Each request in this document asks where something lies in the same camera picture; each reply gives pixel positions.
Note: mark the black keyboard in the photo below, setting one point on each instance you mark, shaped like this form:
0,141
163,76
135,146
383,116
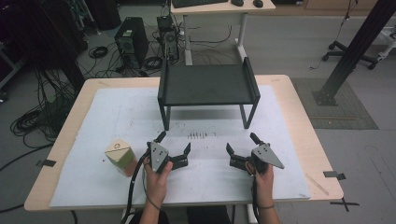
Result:
199,2

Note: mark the person's right hand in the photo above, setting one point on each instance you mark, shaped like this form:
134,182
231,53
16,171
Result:
265,186

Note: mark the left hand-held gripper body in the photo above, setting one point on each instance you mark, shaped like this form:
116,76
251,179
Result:
158,155

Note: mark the beige wooden block toy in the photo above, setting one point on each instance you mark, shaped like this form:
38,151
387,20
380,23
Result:
120,157

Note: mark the white table mat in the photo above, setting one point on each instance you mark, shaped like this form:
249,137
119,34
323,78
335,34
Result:
102,124

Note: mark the grey floor mat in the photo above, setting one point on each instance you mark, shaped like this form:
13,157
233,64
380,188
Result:
342,115

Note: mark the black metal shelf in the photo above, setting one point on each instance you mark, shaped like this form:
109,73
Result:
207,84

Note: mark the white desk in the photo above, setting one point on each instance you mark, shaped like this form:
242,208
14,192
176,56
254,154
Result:
218,18

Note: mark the black metal post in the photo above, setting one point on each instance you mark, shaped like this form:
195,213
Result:
358,43

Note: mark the black computer mouse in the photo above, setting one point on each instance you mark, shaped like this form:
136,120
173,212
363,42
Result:
237,2
258,3

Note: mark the person's legs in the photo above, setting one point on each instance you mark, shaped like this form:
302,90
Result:
208,215

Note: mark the dark curtain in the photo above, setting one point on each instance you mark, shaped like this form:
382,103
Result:
40,40

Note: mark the open computer case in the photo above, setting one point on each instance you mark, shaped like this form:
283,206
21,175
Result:
168,37

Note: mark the black wrist band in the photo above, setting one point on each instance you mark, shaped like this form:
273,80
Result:
153,203
267,206

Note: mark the black tape marker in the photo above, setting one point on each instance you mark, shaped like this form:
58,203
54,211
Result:
47,162
333,174

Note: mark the black tape cross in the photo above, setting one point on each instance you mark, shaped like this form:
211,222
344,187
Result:
344,204

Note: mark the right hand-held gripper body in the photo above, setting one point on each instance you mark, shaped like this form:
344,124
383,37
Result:
266,155

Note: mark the black chair base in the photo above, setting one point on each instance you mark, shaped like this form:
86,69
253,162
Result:
348,53

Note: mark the black computer tower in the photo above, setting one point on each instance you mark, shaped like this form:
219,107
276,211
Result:
130,42

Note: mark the person's left hand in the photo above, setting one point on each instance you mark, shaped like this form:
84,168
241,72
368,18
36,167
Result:
157,185

